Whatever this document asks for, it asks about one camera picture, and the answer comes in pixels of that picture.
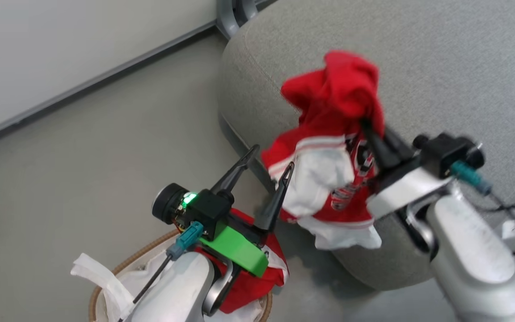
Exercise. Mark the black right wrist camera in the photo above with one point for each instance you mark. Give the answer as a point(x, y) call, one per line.
point(445, 152)

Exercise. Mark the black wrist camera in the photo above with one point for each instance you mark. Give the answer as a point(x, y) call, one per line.
point(445, 152)
point(208, 208)

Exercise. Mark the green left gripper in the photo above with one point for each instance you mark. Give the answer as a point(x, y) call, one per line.
point(236, 248)

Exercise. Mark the plain red garment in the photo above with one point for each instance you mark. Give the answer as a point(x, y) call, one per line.
point(248, 284)

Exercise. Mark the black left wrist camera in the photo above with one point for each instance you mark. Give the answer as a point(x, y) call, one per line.
point(208, 208)

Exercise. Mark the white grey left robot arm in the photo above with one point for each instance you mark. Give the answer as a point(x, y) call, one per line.
point(181, 286)

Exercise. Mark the red white printed garment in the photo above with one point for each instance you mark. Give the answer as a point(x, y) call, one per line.
point(329, 112)

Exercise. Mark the white basket liner cloth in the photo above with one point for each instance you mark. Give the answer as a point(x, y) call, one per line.
point(105, 279)

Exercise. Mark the grey fabric sofa seat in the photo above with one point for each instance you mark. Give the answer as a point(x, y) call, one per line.
point(441, 67)

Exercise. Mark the round wicker laundry basket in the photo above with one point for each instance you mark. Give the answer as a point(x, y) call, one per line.
point(137, 257)

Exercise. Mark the grey wall baseboard strip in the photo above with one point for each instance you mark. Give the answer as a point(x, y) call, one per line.
point(83, 82)

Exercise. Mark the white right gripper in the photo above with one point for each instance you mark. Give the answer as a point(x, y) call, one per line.
point(407, 188)

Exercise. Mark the grey metal furniture leg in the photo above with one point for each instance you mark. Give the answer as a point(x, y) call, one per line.
point(233, 15)

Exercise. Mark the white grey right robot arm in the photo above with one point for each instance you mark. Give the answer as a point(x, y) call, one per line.
point(472, 250)

